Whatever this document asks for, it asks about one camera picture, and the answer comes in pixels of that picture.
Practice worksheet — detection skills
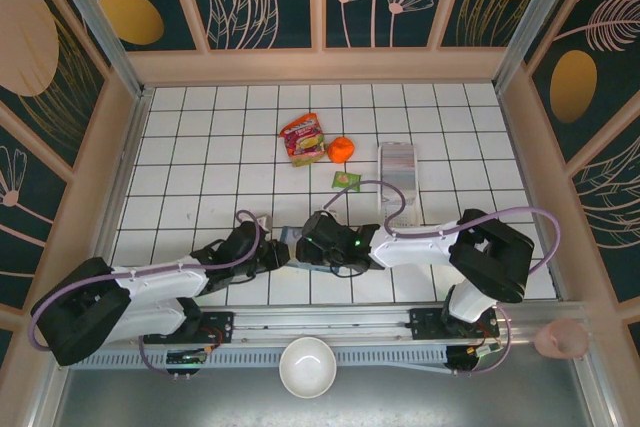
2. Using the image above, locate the clear plastic card tray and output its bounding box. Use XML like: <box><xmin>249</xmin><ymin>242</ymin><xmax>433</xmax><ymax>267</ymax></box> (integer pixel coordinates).
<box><xmin>376</xmin><ymin>142</ymin><xmax>420</xmax><ymax>226</ymax></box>

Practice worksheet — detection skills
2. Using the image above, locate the small green packet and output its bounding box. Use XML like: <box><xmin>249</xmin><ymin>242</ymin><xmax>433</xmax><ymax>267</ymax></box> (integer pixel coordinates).
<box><xmin>331</xmin><ymin>170</ymin><xmax>363</xmax><ymax>193</ymax></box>

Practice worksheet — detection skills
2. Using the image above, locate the orange mandarin fruit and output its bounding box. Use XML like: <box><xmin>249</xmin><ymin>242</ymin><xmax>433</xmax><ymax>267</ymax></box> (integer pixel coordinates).
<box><xmin>327</xmin><ymin>136</ymin><xmax>356</xmax><ymax>165</ymax></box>

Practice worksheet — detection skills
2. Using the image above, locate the red orange snack packet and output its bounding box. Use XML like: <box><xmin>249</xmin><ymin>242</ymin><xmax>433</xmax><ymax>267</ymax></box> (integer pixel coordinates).
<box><xmin>278</xmin><ymin>112</ymin><xmax>327</xmax><ymax>169</ymax></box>

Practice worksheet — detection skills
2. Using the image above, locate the white bowl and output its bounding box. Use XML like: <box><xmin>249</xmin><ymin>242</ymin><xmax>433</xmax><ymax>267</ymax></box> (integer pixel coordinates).
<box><xmin>278</xmin><ymin>336</ymin><xmax>337</xmax><ymax>401</ymax></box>

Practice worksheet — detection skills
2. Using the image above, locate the small controller circuit board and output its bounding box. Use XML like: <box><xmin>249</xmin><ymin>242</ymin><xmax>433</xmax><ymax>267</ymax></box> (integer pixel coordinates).
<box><xmin>164</xmin><ymin>346</ymin><xmax>210</xmax><ymax>366</ymax></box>
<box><xmin>464</xmin><ymin>343</ymin><xmax>504</xmax><ymax>359</ymax></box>

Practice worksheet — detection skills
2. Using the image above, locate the grey metal sheet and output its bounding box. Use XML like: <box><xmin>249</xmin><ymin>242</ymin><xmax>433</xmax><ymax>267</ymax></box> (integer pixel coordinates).
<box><xmin>52</xmin><ymin>369</ymin><xmax>596</xmax><ymax>427</ymax></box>

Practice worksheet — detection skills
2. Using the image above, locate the pink plastic cup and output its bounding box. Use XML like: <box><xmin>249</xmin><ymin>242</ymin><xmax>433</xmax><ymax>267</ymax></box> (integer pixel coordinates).
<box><xmin>533</xmin><ymin>317</ymin><xmax>590</xmax><ymax>361</ymax></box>

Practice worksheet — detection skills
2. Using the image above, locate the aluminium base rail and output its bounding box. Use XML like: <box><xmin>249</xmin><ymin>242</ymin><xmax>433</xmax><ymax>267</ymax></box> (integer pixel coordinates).
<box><xmin>197</xmin><ymin>300</ymin><xmax>587</xmax><ymax>347</ymax></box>

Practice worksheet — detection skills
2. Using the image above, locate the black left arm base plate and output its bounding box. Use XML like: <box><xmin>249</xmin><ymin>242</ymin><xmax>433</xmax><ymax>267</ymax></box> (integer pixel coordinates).
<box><xmin>142</xmin><ymin>310</ymin><xmax>236</xmax><ymax>347</ymax></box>

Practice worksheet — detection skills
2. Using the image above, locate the grey slotted cable duct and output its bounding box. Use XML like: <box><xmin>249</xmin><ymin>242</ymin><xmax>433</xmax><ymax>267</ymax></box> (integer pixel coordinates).
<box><xmin>74</xmin><ymin>344</ymin><xmax>451</xmax><ymax>374</ymax></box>

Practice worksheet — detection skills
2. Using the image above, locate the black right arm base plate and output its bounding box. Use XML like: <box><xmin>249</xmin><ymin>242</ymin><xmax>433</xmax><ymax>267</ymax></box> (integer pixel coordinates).
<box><xmin>408</xmin><ymin>306</ymin><xmax>501</xmax><ymax>343</ymax></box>

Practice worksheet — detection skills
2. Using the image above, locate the aluminium frame post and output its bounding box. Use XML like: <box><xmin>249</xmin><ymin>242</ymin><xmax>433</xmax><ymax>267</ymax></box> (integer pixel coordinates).
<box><xmin>492</xmin><ymin>0</ymin><xmax>601</xmax><ymax>93</ymax></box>
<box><xmin>39</xmin><ymin>0</ymin><xmax>154</xmax><ymax>101</ymax></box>

